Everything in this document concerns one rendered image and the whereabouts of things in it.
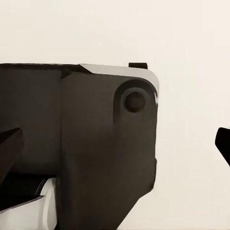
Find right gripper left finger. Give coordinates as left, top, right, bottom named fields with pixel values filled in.
left=0, top=127, right=25, bottom=185

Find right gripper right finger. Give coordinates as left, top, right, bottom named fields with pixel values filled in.
left=215, top=127, right=230, bottom=165

